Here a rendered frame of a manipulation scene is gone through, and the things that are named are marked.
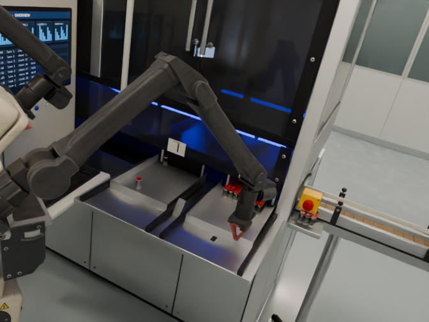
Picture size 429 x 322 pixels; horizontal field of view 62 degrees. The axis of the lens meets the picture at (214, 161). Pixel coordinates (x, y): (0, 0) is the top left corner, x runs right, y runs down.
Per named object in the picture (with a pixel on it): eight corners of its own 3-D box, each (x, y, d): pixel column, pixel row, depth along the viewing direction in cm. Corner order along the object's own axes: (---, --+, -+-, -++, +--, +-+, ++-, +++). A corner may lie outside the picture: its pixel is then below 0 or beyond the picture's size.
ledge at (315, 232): (295, 211, 155) (296, 207, 154) (324, 222, 151) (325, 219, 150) (286, 226, 143) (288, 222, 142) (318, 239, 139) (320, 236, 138)
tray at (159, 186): (157, 160, 170) (158, 153, 169) (205, 179, 162) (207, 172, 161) (109, 188, 141) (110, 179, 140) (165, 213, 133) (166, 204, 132)
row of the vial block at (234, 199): (223, 195, 152) (225, 185, 150) (262, 211, 147) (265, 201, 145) (221, 197, 150) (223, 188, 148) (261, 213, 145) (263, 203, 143)
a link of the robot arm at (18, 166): (0, 171, 74) (3, 182, 70) (42, 140, 76) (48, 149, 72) (31, 199, 80) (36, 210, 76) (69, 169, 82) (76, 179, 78)
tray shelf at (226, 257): (148, 160, 172) (148, 156, 172) (286, 215, 151) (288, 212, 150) (73, 202, 132) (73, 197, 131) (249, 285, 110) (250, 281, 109)
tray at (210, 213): (220, 185, 159) (222, 179, 158) (276, 207, 152) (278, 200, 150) (184, 222, 130) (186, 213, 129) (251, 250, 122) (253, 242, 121)
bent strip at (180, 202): (177, 210, 136) (179, 197, 133) (184, 213, 135) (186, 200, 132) (156, 228, 124) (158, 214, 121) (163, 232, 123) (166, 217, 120)
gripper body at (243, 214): (255, 217, 123) (260, 199, 120) (244, 230, 114) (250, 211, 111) (237, 210, 125) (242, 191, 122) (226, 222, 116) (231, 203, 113)
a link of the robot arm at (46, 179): (167, 38, 85) (189, 43, 78) (193, 82, 94) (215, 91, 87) (11, 164, 76) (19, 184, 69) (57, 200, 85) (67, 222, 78)
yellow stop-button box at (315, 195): (301, 200, 144) (306, 184, 141) (318, 207, 142) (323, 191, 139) (297, 208, 138) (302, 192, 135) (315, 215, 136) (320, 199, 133)
